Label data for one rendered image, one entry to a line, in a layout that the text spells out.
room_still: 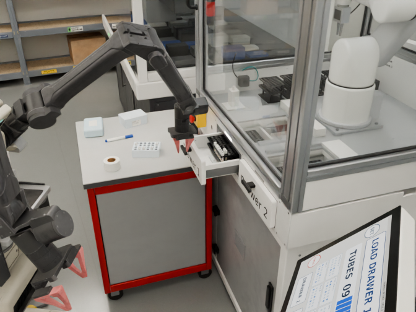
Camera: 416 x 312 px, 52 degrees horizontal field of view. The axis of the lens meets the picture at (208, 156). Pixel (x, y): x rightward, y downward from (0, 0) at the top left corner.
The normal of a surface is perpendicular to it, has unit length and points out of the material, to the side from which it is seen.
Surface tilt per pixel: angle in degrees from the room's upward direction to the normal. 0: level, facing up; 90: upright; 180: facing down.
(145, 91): 90
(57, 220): 63
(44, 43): 90
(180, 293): 0
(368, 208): 90
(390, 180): 90
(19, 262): 8
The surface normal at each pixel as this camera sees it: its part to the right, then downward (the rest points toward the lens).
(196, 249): 0.31, 0.48
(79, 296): 0.00, -0.86
